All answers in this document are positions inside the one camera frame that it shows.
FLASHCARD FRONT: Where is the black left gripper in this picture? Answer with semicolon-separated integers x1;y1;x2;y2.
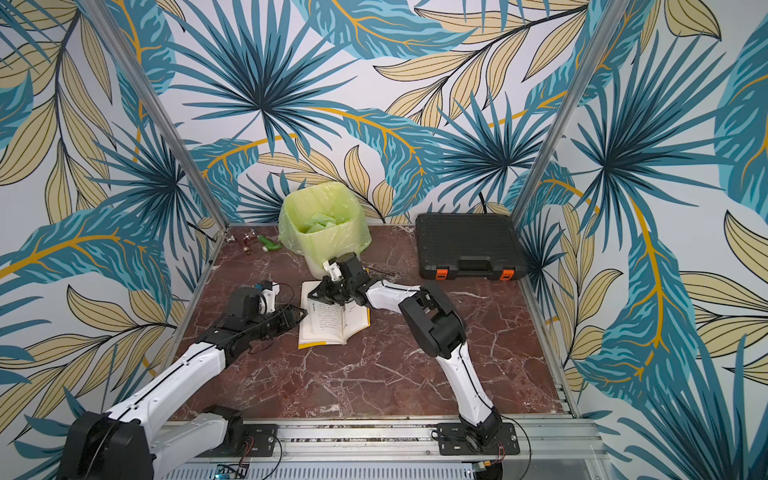
245;302;308;341

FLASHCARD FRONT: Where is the yellow children's book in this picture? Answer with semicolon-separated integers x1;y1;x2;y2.
298;281;370;349

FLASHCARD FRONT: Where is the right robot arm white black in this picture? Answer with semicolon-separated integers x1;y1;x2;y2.
308;253;502;453

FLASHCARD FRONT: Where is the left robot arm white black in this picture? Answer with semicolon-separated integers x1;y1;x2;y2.
56;287;307;479

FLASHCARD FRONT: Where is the white bin green bag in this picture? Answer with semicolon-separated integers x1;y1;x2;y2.
278;182;372;279

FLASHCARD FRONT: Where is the green toy on table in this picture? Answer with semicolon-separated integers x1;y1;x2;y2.
257;235;282;252

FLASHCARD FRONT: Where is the small brown metal trinket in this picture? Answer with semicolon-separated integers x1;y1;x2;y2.
226;234;252;255

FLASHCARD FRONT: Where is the black plastic tool case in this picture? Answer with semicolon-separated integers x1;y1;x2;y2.
415;213;528;281

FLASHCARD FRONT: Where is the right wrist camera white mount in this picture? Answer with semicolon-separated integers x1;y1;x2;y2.
323;259;344;282

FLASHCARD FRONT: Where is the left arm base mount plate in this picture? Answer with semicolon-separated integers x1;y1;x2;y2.
201;424;278;458

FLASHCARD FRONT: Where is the green circuit board with wires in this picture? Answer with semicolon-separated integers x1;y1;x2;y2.
213;463;249;480

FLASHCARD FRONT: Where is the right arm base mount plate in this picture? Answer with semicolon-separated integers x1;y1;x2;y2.
431;423;520;456

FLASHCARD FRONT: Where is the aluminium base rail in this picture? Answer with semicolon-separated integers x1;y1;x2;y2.
160;415;617;479

